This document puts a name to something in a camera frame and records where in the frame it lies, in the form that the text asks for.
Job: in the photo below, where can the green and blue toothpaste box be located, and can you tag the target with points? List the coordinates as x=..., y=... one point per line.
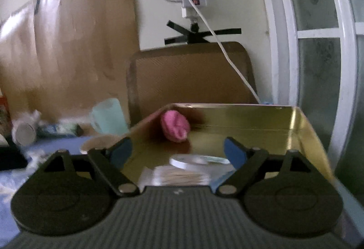
x=57, y=129

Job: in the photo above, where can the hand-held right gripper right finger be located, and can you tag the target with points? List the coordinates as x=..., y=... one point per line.
x=234, y=152

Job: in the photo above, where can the pink soft ball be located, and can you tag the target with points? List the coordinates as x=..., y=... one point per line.
x=175, y=126

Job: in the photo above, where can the clear plastic packet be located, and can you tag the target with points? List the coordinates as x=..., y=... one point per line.
x=176, y=176

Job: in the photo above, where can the mint green plastic cup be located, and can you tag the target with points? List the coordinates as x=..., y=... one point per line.
x=109, y=118

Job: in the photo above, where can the pink tin box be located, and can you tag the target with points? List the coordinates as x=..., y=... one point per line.
x=256, y=129

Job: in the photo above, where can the black tape cross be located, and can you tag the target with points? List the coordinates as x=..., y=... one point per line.
x=199, y=35

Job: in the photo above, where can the wood pattern board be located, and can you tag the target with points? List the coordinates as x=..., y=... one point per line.
x=71, y=52

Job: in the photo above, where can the brown mesh chair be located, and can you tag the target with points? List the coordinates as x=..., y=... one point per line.
x=184, y=78

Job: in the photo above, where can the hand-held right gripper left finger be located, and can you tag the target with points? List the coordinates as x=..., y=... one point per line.
x=121, y=150

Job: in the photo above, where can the clear jar in plastic bag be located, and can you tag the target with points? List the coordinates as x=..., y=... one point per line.
x=25, y=133

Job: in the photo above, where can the blue printed tablecloth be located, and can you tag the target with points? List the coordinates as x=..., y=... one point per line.
x=42, y=149

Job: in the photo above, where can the white window frame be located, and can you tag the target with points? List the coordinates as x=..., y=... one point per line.
x=287, y=38

